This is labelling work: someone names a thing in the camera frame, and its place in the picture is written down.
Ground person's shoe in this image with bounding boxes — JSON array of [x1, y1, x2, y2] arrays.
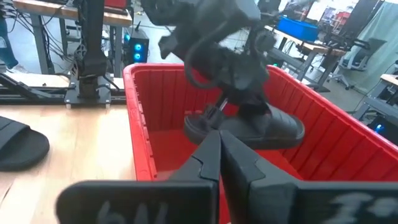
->
[[6, 63, 30, 75]]

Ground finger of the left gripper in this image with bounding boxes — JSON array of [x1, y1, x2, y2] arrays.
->
[[200, 98, 228, 132], [238, 101, 272, 126]]

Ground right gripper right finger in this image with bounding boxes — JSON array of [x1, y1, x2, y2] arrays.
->
[[220, 129, 266, 224]]

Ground grey metal desk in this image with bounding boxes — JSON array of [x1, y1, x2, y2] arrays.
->
[[352, 73, 398, 126]]

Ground person's leg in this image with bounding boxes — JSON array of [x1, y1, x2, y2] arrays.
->
[[0, 14, 20, 71]]

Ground blue storage bin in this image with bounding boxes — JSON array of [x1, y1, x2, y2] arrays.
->
[[275, 15, 320, 42]]

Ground red plastic bin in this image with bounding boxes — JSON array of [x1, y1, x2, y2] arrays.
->
[[123, 62, 398, 224]]

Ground grey office chair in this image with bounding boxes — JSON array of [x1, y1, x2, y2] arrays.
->
[[327, 37, 388, 91]]

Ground wooden desk with black legs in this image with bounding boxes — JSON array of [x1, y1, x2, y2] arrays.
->
[[264, 24, 348, 93]]

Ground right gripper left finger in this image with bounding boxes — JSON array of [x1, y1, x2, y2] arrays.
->
[[169, 129, 223, 188]]

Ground black rubber slide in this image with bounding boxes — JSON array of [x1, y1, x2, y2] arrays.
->
[[0, 115, 51, 172], [183, 104, 306, 151]]

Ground black left wrist camera cable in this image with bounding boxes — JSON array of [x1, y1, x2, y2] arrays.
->
[[183, 39, 220, 90]]

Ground black computer tower blue lights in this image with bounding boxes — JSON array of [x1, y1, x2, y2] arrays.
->
[[366, 114, 398, 146], [126, 21, 150, 65]]

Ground green curtain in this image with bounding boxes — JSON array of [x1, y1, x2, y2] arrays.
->
[[343, 1, 398, 95]]

